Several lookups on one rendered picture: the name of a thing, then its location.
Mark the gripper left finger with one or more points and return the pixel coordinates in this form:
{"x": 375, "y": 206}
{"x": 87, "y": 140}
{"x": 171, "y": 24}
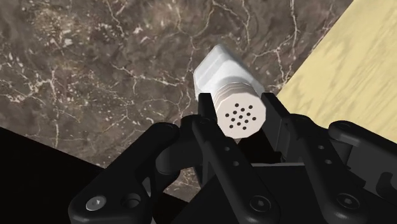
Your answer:
{"x": 217, "y": 161}

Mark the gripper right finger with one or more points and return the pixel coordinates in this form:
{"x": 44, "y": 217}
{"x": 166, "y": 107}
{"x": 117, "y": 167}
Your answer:
{"x": 313, "y": 155}

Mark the white salt shaker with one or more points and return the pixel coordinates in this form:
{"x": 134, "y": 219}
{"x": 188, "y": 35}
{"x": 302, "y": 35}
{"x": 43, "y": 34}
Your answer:
{"x": 229, "y": 93}

